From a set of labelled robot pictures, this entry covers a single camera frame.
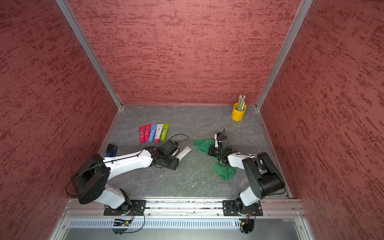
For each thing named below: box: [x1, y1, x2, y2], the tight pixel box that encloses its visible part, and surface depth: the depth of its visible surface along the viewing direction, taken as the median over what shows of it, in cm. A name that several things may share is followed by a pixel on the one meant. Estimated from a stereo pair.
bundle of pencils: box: [237, 94, 246, 111], surface depth 108 cm
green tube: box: [161, 123, 170, 141], surface depth 105 cm
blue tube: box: [149, 124, 158, 143], surface depth 105 cm
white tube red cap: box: [155, 124, 164, 144], surface depth 105 cm
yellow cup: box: [231, 102, 247, 122], surface depth 109 cm
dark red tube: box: [139, 125, 146, 144], surface depth 103 cm
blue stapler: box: [105, 143, 118, 157], surface depth 94 cm
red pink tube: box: [144, 123, 152, 142], surface depth 105 cm
